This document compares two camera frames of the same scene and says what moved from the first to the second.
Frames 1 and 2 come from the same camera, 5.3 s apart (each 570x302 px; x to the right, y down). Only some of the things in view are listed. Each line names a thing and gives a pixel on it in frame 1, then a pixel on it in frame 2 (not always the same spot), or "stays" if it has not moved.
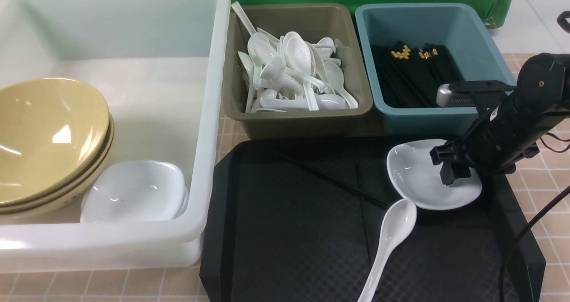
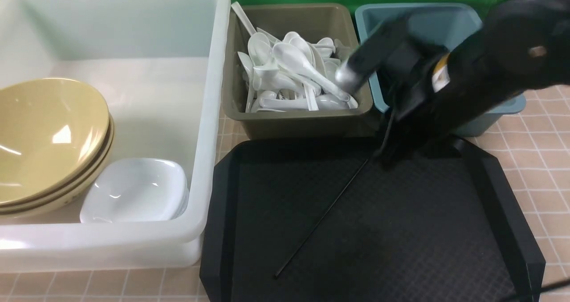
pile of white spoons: [288, 73] stays
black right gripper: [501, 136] → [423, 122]
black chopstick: [330, 177] → [346, 186]
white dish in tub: [132, 190] stays
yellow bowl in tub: [54, 140] stays
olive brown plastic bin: [344, 23] stays
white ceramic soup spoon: [397, 222] → [291, 57]
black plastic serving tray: [294, 220] stays
